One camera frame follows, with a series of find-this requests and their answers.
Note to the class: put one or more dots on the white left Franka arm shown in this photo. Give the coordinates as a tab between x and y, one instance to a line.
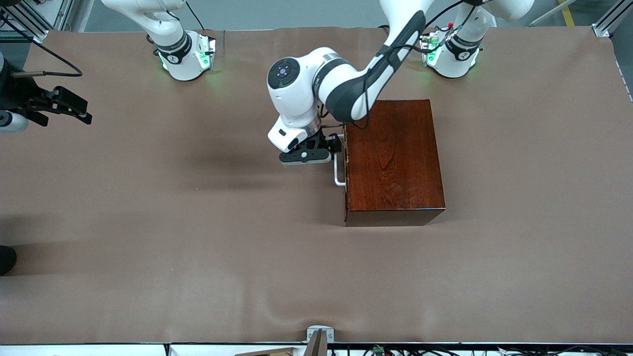
292	99

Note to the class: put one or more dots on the light wooden board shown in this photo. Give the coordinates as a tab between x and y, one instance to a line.
272	352

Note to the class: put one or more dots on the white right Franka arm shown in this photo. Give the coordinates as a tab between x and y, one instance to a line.
173	54

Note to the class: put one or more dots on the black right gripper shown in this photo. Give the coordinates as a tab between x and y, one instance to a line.
21	95

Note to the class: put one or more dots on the aluminium frame with struts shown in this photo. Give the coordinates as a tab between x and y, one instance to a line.
29	17

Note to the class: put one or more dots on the black rounded object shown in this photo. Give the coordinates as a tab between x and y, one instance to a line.
6	259

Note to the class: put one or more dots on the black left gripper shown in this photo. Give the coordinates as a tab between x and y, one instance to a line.
328	142

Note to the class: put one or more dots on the brown table mat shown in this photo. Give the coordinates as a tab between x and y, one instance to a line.
148	247

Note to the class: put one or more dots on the dark grey post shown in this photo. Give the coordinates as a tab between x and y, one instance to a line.
316	347

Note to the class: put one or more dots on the dark brown wooden cabinet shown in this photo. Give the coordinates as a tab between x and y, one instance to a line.
395	163

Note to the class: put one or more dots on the aluminium profile bar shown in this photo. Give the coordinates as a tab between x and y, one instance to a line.
610	20

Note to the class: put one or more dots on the green terminal connector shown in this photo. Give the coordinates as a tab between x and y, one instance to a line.
378	350

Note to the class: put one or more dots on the small grey metal bracket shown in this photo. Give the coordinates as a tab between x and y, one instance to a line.
320	330

